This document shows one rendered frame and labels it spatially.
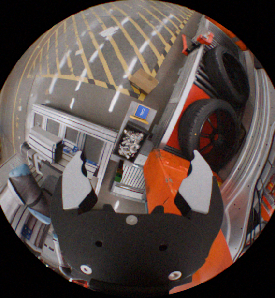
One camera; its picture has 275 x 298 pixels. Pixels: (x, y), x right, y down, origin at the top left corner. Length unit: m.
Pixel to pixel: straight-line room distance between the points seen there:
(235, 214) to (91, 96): 1.60
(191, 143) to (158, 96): 0.62
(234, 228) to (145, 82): 1.28
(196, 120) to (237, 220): 0.73
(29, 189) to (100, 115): 1.00
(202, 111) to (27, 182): 0.97
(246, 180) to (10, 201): 1.07
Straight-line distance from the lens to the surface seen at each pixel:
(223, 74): 1.02
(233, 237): 0.80
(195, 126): 0.74
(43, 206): 0.47
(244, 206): 0.76
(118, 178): 0.59
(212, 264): 0.30
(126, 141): 0.59
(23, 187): 0.42
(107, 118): 1.16
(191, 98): 0.99
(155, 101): 1.14
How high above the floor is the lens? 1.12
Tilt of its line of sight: 68 degrees down
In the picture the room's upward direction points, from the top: 174 degrees clockwise
